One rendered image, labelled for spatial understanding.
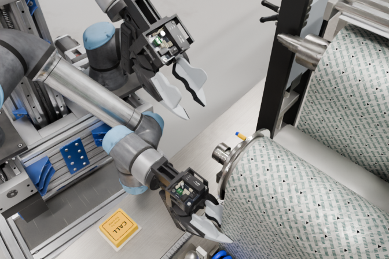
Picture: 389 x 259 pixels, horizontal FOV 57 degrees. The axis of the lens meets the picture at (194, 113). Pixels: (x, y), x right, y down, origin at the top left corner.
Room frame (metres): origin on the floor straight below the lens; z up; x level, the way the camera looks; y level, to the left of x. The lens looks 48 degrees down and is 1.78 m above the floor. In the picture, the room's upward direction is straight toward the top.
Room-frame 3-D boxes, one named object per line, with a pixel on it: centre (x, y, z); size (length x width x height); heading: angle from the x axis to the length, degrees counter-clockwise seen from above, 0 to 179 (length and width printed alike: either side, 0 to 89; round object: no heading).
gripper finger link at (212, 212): (0.33, -0.05, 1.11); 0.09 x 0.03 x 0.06; 49
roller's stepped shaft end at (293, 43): (0.59, -0.20, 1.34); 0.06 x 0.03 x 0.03; 48
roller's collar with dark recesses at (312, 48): (0.55, -0.24, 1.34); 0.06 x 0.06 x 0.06; 48
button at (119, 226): (0.39, 0.19, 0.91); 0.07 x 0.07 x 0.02; 48
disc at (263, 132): (0.35, -0.09, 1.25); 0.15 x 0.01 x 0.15; 138
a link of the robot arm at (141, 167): (0.44, 0.09, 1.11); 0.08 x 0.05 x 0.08; 138
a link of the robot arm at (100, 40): (1.05, 0.33, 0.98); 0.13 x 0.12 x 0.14; 95
